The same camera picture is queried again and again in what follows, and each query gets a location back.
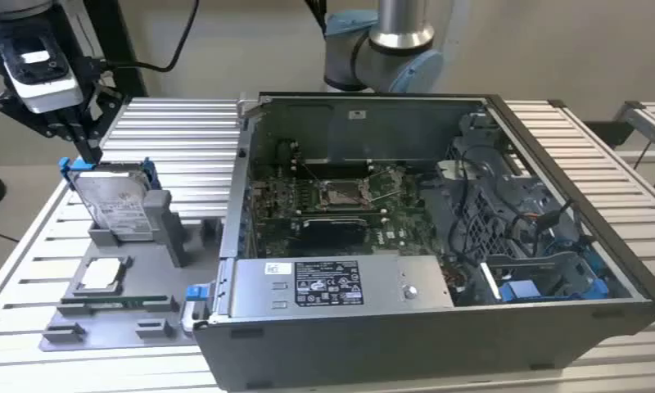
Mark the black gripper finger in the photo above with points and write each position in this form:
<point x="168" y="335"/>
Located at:
<point x="86" y="151"/>

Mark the hard disk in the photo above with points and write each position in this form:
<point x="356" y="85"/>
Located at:
<point x="114" y="200"/>

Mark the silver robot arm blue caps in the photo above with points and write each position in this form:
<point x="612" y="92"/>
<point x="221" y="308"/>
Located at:
<point x="404" y="24"/>

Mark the grey disk bay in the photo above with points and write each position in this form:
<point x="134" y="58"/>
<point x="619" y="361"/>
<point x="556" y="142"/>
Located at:
<point x="491" y="229"/>

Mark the grey parts rack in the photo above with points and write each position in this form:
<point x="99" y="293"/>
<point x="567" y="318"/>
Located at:
<point x="141" y="266"/>

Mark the silver CPU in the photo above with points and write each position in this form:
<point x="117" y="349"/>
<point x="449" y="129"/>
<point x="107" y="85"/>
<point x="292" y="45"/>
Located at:
<point x="103" y="275"/>

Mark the green RAM stick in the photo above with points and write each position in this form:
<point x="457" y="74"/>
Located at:
<point x="114" y="302"/>

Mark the blue case latch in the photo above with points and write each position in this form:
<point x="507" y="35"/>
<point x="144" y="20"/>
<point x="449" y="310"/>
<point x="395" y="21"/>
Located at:
<point x="196" y="293"/>

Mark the thin locking lever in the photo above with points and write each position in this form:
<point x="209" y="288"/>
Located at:
<point x="310" y="172"/>

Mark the RAM slot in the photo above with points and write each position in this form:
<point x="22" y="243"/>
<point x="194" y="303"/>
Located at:
<point x="337" y="211"/>
<point x="332" y="164"/>

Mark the CPU socket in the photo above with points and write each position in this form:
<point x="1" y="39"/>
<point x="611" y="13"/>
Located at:
<point x="340" y="197"/>

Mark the black graphics card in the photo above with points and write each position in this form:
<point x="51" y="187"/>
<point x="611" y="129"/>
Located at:
<point x="332" y="235"/>

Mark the white case sticker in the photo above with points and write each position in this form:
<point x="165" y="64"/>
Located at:
<point x="356" y="114"/>

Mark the green motherboard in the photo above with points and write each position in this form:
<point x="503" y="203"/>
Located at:
<point x="397" y="239"/>

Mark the silver power supply unit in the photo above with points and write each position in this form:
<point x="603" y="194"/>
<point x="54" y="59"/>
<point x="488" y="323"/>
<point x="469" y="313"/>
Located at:
<point x="381" y="286"/>

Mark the black open PC case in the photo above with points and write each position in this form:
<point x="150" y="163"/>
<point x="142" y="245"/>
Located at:
<point x="392" y="352"/>

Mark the blue bay clip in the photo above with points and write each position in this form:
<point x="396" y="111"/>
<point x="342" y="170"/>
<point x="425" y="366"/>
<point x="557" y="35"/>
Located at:
<point x="517" y="291"/>

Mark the black box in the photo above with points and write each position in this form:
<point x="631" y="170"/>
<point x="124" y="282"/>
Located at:
<point x="608" y="134"/>

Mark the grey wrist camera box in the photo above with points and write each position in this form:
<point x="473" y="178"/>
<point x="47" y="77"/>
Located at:
<point x="49" y="94"/>

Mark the black upright post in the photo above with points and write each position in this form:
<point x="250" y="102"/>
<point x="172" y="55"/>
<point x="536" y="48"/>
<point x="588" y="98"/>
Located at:
<point x="122" y="41"/>

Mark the aluminium side table frame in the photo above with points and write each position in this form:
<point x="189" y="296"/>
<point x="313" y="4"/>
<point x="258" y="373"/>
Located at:
<point x="647" y="123"/>

